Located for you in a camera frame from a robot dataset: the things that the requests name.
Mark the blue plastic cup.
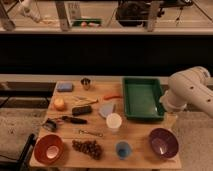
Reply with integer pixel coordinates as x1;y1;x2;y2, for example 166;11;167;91
115;141;132;160

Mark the black binder clip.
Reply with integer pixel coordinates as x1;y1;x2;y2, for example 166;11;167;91
42;119;57;132

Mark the black chair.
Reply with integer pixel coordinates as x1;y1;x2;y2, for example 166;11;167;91
0;134;36;171

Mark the black handled tool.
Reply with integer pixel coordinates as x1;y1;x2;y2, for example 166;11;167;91
61;116;87;124

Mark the green plastic tray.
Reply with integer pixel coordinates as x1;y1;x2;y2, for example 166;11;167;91
122;78;165;121

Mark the wooden handled utensil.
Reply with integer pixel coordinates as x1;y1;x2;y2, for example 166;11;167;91
75;96;98;105

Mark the white plastic cup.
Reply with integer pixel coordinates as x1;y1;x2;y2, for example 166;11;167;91
106;113;122;132

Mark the blue sponge block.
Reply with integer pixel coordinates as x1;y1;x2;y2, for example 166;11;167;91
56;83;73;92

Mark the black rectangular case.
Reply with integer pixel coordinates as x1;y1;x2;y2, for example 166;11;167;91
72;105;92;116

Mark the orange round fruit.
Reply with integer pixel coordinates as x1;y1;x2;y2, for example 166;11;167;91
53;98;66;111

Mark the small metal cup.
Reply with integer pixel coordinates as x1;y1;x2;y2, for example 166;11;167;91
81;77;91;90

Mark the bunch of dark grapes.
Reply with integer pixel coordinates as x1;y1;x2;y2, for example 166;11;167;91
72;140;103;160

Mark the purple bowl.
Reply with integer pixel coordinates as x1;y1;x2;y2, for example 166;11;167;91
148;128;179;159

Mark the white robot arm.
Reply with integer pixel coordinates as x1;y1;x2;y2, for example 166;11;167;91
159;66;213;118

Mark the orange red bowl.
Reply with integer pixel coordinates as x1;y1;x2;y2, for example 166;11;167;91
34;134;64;165

